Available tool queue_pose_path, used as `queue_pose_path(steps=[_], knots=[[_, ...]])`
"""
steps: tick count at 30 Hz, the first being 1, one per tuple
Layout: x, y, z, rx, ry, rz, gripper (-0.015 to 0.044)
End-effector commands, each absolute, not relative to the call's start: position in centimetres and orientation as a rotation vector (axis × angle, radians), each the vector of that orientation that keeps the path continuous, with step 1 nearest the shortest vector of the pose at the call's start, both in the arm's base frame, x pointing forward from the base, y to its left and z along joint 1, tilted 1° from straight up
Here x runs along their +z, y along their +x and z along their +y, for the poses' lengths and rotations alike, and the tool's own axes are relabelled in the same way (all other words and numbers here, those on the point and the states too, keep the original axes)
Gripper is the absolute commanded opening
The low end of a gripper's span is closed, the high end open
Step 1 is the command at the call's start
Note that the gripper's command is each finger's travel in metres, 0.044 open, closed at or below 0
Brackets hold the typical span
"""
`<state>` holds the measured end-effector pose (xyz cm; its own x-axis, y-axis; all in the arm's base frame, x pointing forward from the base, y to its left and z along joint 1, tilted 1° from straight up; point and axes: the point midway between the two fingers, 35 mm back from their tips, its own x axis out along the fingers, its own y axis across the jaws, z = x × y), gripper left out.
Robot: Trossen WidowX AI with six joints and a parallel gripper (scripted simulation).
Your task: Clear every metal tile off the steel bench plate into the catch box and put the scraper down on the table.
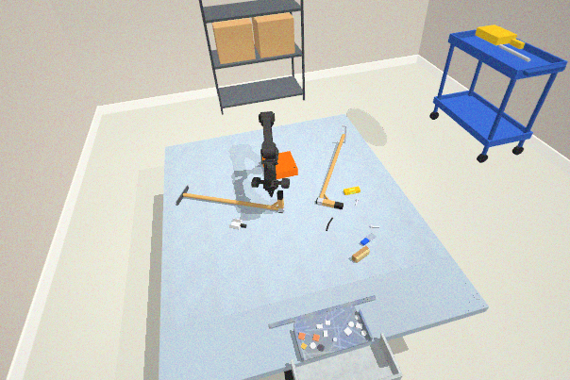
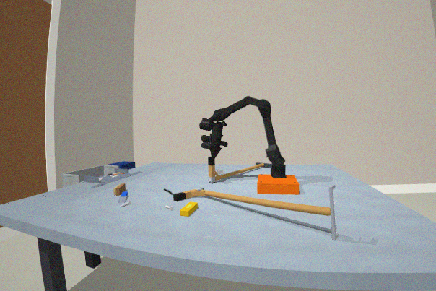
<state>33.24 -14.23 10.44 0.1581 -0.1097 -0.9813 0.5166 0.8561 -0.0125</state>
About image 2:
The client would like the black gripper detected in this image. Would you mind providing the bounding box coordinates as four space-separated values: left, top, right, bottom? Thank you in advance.
201 132 228 159

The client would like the yellow rectangular block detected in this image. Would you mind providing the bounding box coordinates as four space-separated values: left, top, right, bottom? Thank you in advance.
180 202 198 217

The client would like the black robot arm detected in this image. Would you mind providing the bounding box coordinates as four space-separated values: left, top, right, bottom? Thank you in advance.
199 96 287 178

